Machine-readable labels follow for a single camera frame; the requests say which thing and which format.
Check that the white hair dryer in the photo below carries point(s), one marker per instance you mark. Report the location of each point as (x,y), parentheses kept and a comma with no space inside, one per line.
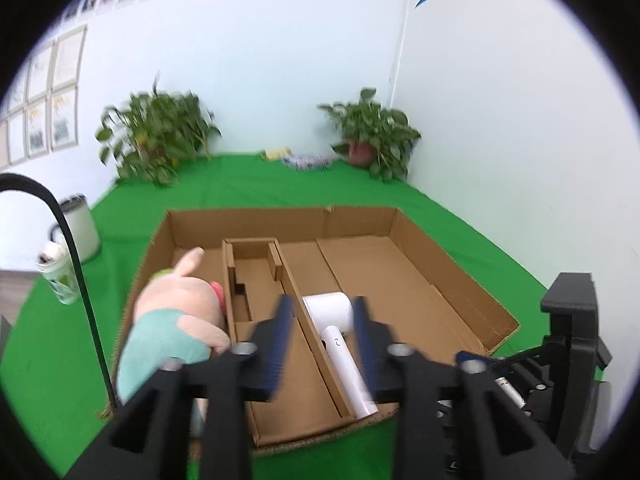
(331,314)

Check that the large shallow cardboard tray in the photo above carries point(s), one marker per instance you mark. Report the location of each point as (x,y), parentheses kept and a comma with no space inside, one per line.
(410,283)

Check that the left potted green plant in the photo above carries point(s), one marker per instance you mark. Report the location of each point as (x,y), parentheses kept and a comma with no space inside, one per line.
(154,133)

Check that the long narrow cardboard box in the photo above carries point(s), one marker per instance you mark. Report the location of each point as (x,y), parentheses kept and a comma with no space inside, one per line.
(280,334)

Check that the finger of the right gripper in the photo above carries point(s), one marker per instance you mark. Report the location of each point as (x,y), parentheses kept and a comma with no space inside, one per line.
(464,356)

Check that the pig plush toy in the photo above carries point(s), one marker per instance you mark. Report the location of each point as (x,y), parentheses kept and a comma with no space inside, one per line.
(176,316)

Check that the yellow packet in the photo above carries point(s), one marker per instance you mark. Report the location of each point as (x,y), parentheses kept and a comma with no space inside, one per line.
(276,154)

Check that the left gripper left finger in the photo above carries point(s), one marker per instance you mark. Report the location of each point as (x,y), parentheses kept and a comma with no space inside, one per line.
(149,437)

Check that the green table cloth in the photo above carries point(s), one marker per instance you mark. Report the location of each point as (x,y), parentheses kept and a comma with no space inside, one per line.
(49,371)

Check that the potted green plant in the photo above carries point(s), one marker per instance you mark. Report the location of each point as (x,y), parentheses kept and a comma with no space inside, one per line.
(373,137)
(154,133)

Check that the white folding phone stand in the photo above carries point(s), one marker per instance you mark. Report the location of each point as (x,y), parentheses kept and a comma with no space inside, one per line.
(511,392)

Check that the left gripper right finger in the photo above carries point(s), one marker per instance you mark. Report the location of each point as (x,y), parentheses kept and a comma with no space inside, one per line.
(456,410)

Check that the right potted green plant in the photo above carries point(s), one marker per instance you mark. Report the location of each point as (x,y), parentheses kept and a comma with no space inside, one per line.
(373,137)

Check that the white green patterned cup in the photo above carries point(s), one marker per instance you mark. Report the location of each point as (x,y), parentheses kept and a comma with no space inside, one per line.
(59,277)

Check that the white kettle black lid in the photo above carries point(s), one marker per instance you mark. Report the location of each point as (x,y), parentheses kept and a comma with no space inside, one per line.
(78,216)

